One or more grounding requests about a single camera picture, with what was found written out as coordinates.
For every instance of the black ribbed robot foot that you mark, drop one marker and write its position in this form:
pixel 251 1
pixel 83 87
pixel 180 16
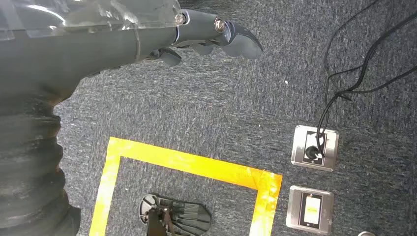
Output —
pixel 189 215

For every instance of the chrome stool base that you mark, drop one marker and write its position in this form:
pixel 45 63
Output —
pixel 366 234

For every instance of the silver floor socket yellow label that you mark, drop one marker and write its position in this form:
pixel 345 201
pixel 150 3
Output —
pixel 293 208

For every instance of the yellow floor tape outline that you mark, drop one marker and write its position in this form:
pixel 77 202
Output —
pixel 195 164

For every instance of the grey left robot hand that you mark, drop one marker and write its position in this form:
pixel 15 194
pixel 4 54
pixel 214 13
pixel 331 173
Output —
pixel 81 42

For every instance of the silver floor socket with plug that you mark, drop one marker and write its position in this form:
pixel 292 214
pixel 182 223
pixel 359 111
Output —
pixel 298 146

